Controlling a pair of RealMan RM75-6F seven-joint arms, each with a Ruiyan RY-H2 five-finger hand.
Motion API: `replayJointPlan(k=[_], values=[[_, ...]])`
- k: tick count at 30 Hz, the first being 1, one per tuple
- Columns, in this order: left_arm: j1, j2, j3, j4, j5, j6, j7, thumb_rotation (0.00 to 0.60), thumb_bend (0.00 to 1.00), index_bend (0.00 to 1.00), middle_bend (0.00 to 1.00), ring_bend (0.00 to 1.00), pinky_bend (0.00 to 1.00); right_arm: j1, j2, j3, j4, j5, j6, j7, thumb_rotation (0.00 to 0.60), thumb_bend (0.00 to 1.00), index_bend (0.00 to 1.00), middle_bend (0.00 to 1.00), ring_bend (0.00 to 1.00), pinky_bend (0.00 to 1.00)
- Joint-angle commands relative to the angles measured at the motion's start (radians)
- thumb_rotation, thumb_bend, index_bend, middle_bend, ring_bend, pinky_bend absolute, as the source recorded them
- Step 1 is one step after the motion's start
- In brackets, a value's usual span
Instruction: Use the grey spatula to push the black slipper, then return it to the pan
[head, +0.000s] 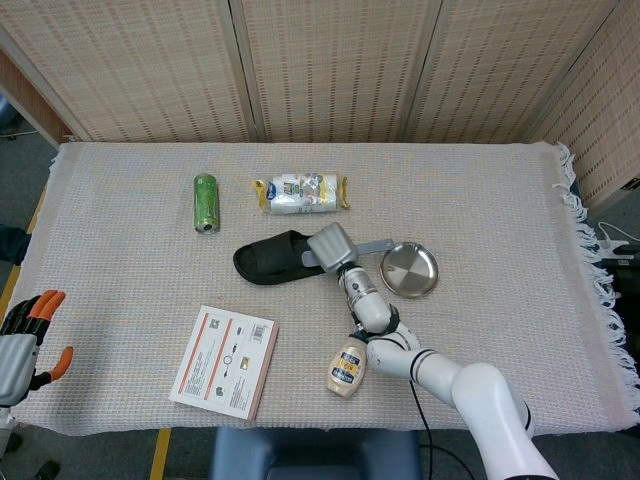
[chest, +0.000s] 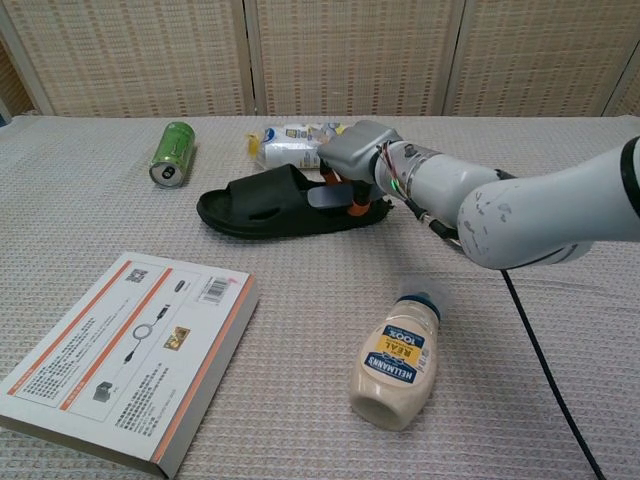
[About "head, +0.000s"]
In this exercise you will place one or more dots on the woven fringed table cloth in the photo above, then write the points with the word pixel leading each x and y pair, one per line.
pixel 125 260

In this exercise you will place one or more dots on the black slipper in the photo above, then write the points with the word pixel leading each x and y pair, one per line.
pixel 265 260

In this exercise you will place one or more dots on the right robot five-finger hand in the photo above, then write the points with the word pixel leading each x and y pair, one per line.
pixel 334 247

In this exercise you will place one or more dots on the white snack package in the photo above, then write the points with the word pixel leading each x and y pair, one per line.
pixel 300 195

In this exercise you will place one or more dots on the black device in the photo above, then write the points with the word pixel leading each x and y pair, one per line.
pixel 625 272

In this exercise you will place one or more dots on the beige sauce squeeze bottle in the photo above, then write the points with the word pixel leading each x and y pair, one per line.
pixel 345 370

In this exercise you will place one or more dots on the green drink can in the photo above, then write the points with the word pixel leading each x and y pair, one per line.
pixel 206 202

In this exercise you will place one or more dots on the white and orange box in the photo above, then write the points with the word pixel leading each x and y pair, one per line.
pixel 225 362

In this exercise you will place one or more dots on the dark trouser leg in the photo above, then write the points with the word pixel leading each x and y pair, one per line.
pixel 12 245

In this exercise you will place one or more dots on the round steel plate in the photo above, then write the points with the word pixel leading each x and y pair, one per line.
pixel 410 270

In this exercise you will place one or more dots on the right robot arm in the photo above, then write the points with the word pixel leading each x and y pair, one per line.
pixel 475 395

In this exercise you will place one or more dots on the black caster wheel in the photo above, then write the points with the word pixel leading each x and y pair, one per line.
pixel 48 470

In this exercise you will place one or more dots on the bamboo folding screen panel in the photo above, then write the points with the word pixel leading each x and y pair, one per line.
pixel 610 125
pixel 335 70
pixel 130 70
pixel 505 70

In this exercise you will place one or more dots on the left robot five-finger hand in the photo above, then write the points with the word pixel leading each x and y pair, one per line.
pixel 15 355

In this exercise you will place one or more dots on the brown wooden furniture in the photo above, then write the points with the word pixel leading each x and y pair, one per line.
pixel 30 107

